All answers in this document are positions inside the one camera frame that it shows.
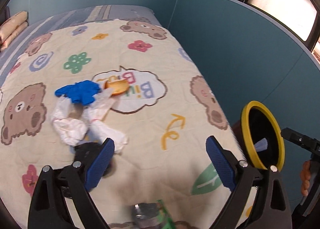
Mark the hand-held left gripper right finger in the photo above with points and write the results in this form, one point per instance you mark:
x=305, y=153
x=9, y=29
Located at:
x=220, y=161

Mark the bear print blanket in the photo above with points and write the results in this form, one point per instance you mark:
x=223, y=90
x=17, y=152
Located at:
x=162, y=51

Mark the clear plastic wrapper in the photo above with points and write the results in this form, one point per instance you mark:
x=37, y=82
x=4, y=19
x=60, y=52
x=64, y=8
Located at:
x=105, y=104

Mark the peach pillows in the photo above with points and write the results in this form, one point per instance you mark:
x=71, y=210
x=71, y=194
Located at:
x=13, y=25

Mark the black bin with yellow rim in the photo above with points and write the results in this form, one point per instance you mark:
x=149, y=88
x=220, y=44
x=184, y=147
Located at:
x=245, y=131

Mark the black round object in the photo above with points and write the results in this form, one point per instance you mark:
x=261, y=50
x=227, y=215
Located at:
x=87, y=150

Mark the person's right hand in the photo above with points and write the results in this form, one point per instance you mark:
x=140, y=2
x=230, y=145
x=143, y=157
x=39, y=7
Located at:
x=305, y=179

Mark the orange peel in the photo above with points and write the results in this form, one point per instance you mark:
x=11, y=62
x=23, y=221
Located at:
x=118, y=88

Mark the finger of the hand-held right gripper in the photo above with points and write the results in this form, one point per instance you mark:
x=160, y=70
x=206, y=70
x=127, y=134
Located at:
x=300, y=140

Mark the dark framed window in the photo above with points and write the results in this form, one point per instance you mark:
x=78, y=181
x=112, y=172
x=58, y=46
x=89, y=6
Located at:
x=275, y=2

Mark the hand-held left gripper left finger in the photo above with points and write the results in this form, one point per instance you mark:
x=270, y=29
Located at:
x=100, y=161

